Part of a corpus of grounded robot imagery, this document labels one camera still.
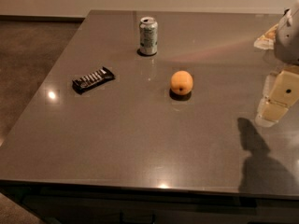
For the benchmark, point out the silver green soda can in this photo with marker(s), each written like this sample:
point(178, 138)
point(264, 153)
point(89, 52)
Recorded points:
point(148, 30)

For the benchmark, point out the crumpled snack wrapper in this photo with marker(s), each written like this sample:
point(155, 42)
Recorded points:
point(267, 40)

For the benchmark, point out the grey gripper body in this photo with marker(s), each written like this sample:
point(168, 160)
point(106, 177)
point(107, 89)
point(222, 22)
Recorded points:
point(288, 39)

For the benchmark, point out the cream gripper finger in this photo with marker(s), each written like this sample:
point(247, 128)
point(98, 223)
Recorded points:
point(266, 110)
point(285, 92)

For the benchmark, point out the black chocolate bar wrapper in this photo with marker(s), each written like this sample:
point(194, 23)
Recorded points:
point(92, 80)

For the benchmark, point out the orange fruit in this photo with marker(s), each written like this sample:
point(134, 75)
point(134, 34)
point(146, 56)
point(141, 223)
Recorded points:
point(181, 83)

